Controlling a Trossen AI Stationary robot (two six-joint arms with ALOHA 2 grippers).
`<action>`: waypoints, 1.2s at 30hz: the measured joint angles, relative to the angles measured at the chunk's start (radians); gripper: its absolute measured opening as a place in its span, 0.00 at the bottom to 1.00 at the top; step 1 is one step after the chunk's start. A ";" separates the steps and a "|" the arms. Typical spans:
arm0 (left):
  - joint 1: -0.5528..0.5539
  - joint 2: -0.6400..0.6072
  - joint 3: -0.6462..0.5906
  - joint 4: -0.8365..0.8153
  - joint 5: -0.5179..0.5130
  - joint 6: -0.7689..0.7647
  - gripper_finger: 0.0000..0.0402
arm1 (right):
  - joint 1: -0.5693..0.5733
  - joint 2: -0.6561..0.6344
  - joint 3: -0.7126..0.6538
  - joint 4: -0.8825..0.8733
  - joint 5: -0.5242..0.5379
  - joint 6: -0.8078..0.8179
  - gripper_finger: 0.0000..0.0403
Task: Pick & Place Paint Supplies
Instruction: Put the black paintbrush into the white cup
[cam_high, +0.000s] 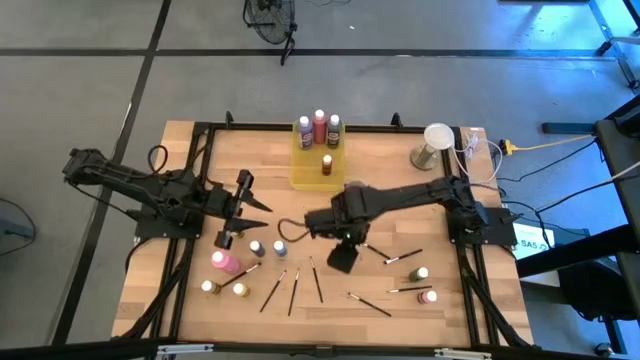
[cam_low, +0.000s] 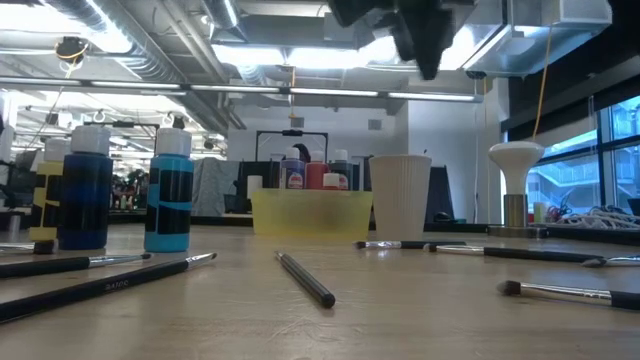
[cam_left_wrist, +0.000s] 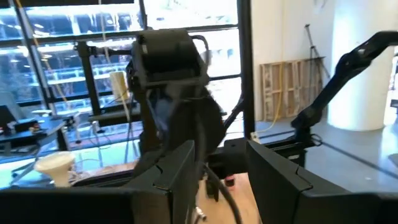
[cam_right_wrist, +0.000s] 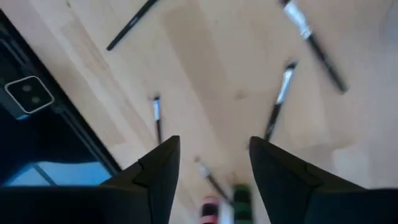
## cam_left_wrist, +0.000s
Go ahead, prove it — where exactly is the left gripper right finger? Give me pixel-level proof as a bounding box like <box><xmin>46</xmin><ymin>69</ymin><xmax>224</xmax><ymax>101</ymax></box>
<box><xmin>246</xmin><ymin>140</ymin><xmax>313</xmax><ymax>224</ymax></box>

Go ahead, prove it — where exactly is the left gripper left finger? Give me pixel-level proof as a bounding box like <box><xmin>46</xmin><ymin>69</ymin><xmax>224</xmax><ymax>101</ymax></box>
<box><xmin>121</xmin><ymin>139</ymin><xmax>200</xmax><ymax>224</ymax></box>

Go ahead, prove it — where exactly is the black paintbrush silver ferrule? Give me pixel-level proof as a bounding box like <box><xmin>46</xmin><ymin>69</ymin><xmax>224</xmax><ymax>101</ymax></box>
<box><xmin>193</xmin><ymin>205</ymin><xmax>208</xmax><ymax>223</ymax></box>

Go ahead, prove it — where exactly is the wooden pallet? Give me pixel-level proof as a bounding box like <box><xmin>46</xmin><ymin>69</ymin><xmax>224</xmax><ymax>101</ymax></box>
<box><xmin>260</xmin><ymin>57</ymin><xmax>326</xmax><ymax>122</ymax></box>

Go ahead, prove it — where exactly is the black pole stand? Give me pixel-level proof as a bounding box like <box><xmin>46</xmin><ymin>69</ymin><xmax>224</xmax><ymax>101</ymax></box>
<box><xmin>74</xmin><ymin>40</ymin><xmax>137</xmax><ymax>118</ymax></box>

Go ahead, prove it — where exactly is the white mushroom table lamp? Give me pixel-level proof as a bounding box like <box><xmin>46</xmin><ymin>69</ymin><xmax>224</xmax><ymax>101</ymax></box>
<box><xmin>34</xmin><ymin>151</ymin><xmax>77</xmax><ymax>189</ymax></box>

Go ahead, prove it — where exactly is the dark cluttered desk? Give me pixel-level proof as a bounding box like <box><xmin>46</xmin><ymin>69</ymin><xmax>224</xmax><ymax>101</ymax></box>
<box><xmin>0</xmin><ymin>116</ymin><xmax>71</xmax><ymax>156</ymax></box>

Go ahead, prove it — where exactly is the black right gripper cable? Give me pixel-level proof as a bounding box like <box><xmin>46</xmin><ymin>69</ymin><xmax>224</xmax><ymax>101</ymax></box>
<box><xmin>198</xmin><ymin>118</ymin><xmax>243</xmax><ymax>224</ymax></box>

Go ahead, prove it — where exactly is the yellow floor cable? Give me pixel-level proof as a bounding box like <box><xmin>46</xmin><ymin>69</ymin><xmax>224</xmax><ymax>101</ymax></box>
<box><xmin>254</xmin><ymin>62</ymin><xmax>284</xmax><ymax>135</ymax></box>

